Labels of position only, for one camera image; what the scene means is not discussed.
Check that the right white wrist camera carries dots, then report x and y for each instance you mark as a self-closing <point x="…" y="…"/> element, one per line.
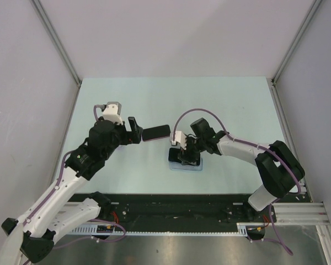
<point x="178" y="138"/>

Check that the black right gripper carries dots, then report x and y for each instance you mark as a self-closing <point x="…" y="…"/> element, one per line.
<point x="184" y="154"/>

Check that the purple-edged black phone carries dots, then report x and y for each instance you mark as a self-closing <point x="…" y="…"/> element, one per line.
<point x="155" y="133"/>

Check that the slotted cable duct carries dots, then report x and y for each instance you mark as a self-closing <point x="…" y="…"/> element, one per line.
<point x="218" y="229"/>

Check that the blue-edged black phone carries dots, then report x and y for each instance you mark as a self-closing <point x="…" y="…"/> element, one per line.
<point x="174" y="155"/>

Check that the aluminium frame profile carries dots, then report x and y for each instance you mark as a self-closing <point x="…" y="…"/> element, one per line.
<point x="300" y="213"/>

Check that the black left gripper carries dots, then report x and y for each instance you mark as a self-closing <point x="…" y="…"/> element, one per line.
<point x="129" y="137"/>

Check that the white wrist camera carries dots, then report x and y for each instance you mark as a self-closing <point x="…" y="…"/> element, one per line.
<point x="178" y="138"/>
<point x="112" y="113"/>

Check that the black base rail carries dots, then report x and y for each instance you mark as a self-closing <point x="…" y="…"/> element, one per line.
<point x="130" y="207"/>

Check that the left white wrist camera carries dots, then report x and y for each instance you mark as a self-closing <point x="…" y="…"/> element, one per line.
<point x="112" y="113"/>

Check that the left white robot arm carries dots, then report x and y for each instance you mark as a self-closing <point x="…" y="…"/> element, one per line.
<point x="35" y="233"/>

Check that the light blue phone case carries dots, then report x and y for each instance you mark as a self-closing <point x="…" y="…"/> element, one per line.
<point x="186" y="168"/>

